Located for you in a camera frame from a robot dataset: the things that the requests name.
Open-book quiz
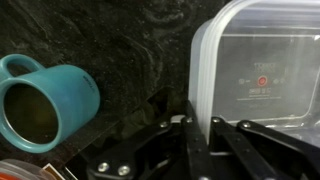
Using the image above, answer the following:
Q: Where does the teal mug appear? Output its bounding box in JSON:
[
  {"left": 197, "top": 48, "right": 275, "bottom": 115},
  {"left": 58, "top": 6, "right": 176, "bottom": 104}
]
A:
[{"left": 0, "top": 53, "right": 101, "bottom": 155}]

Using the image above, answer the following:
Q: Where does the clear rectangular plastic container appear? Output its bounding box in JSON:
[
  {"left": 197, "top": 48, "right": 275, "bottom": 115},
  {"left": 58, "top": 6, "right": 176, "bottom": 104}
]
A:
[{"left": 187, "top": 0, "right": 320, "bottom": 148}]

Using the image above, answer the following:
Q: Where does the red plate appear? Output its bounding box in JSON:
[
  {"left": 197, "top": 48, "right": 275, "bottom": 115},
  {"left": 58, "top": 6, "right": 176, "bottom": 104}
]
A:
[{"left": 0, "top": 158, "right": 52, "bottom": 180}]

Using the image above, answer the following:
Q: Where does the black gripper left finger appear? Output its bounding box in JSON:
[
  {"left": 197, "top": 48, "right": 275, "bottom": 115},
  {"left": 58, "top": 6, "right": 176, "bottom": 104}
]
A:
[{"left": 85, "top": 99, "right": 215, "bottom": 180}]

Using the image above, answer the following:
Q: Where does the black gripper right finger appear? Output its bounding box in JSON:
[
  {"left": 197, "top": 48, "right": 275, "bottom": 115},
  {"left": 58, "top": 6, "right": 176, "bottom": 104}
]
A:
[{"left": 209, "top": 115, "right": 320, "bottom": 180}]

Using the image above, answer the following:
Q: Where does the black induction cooktop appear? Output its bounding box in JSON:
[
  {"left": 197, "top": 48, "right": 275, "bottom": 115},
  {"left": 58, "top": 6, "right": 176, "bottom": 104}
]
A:
[{"left": 63, "top": 33, "right": 320, "bottom": 168}]

